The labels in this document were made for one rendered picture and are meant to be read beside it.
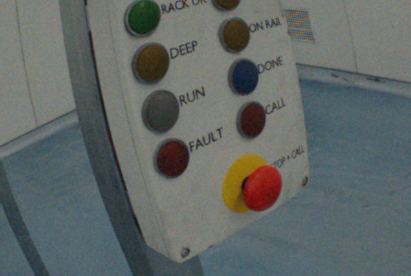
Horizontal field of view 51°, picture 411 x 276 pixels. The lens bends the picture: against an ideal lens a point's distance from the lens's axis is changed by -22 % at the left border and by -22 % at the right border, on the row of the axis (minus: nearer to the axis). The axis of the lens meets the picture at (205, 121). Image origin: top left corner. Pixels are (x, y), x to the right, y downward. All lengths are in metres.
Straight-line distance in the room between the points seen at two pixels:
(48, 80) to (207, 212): 3.80
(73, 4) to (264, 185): 0.22
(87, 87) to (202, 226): 0.15
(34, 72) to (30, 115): 0.37
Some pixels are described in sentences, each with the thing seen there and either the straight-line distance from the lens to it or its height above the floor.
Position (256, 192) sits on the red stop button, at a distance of 0.42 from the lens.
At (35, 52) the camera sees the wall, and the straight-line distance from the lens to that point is 4.13.
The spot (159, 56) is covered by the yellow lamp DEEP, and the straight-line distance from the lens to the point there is 0.37.
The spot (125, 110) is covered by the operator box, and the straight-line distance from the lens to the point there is 0.39.
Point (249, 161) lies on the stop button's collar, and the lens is 0.45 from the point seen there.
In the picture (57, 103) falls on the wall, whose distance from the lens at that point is 4.26.
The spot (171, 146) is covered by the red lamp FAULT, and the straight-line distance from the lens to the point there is 0.39.
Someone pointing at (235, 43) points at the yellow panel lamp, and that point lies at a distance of 0.41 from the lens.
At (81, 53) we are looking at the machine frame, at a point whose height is 1.11.
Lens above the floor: 1.17
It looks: 19 degrees down
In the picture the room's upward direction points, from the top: 11 degrees counter-clockwise
